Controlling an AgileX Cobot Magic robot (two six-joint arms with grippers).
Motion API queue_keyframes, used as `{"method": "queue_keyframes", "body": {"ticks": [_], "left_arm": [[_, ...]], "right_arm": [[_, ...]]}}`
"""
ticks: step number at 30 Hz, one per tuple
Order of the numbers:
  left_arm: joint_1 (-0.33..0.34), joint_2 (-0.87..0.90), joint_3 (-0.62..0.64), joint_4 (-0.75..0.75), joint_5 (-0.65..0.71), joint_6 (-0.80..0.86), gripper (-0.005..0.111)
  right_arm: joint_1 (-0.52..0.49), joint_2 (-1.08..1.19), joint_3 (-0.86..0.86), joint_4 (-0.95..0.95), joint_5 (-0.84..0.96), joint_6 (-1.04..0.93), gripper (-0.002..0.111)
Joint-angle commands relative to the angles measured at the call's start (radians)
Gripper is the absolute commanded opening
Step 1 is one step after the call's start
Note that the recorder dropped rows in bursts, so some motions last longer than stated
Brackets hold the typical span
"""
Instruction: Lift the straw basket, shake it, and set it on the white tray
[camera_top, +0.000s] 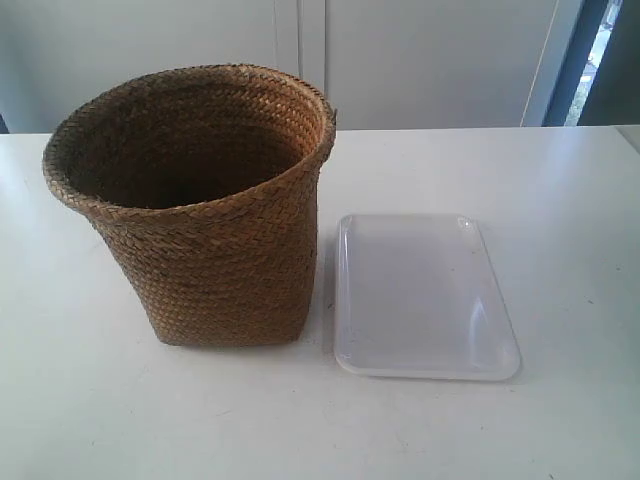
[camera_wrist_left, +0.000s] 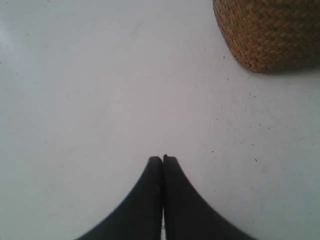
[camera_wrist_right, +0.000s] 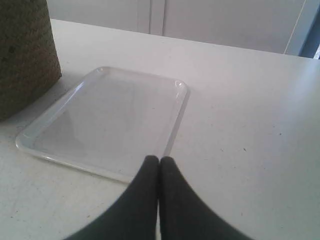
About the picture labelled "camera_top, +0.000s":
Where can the brown woven wicker basket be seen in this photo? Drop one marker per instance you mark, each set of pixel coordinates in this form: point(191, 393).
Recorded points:
point(203, 183)

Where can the white rectangular plastic tray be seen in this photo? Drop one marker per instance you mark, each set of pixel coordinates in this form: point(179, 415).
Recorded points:
point(416, 297)

